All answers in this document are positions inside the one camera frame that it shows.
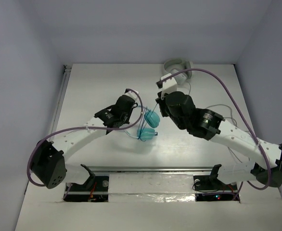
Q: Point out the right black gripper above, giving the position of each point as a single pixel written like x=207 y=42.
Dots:
x=162 y=102

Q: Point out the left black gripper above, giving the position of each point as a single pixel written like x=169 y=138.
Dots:
x=130 y=111

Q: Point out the teal cat-ear headphones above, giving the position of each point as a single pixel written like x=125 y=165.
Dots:
x=146 y=128

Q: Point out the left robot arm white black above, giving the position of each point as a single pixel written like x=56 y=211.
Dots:
x=47 y=166

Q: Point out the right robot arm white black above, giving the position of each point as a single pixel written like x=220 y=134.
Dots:
x=265 y=159

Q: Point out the grey white headphones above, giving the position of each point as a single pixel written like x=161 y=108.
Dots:
x=175 y=65

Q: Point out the white foam cover panel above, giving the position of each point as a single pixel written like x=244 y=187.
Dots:
x=150 y=188

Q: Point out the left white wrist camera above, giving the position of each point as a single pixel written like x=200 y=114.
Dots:
x=132 y=94

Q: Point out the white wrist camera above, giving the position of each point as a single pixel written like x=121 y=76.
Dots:
x=132 y=94
x=167 y=85

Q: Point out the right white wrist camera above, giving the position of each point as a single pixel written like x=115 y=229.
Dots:
x=167 y=85

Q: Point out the aluminium mounting rail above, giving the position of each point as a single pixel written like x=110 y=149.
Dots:
x=106 y=170

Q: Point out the left aluminium side rail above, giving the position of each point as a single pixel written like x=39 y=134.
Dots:
x=60 y=99

